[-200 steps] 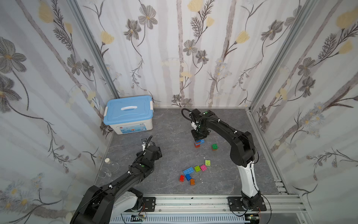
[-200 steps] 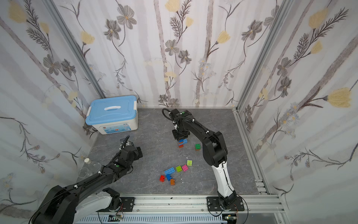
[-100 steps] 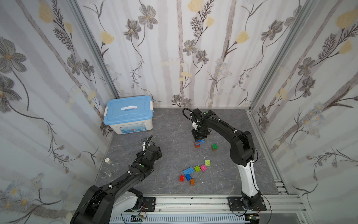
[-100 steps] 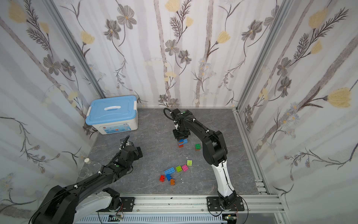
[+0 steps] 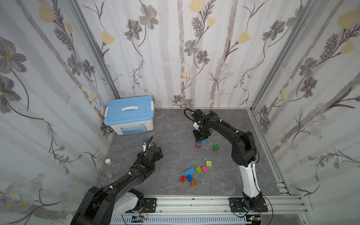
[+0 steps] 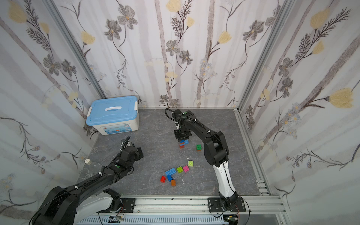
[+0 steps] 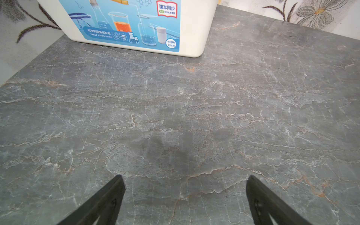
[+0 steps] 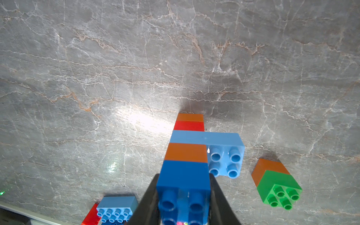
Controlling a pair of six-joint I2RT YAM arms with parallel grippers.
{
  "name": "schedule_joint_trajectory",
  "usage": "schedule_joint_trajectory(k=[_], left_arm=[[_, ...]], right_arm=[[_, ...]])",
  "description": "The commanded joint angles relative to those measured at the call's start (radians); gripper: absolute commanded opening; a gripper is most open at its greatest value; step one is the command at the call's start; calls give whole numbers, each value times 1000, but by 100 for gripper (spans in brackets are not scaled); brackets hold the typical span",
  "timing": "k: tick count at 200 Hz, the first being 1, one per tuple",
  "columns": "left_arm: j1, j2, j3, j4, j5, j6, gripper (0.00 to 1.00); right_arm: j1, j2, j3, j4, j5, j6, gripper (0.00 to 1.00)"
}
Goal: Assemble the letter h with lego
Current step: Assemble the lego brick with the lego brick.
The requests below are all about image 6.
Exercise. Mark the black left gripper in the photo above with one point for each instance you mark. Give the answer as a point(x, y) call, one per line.
point(138, 153)

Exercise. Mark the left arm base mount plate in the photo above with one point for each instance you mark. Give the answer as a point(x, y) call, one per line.
point(125, 205)

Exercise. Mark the light blue long brick studs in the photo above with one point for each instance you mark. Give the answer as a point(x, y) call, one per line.
point(171, 172)

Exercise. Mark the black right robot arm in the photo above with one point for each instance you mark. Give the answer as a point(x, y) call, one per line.
point(216, 151)

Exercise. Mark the lime green lego brick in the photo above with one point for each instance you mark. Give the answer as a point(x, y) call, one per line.
point(179, 169)

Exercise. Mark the clear glass flask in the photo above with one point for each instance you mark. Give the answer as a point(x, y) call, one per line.
point(90, 169)

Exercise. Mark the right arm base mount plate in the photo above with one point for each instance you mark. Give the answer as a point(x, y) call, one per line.
point(217, 204)

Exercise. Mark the aluminium frame corner post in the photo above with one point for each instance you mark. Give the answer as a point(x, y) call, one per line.
point(270, 43)
point(71, 41)

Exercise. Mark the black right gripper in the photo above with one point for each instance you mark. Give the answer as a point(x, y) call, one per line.
point(181, 135)

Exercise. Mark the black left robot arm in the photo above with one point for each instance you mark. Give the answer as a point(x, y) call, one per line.
point(68, 206)

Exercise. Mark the aluminium frame corner post right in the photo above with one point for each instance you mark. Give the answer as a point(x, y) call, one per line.
point(270, 43)

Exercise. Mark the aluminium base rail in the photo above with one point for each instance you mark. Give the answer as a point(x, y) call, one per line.
point(193, 210)

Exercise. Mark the pink lego brick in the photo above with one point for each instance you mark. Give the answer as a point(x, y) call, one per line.
point(186, 169)

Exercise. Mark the aluminium frame corner post left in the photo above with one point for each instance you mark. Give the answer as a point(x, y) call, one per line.
point(71, 41)

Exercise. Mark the blue lego brick lower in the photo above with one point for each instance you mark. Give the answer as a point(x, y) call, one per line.
point(169, 177)

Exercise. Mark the light blue long lego brick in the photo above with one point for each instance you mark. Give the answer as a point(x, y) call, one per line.
point(183, 142)

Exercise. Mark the blue lid storage box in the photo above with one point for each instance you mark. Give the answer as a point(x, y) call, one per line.
point(114, 115)

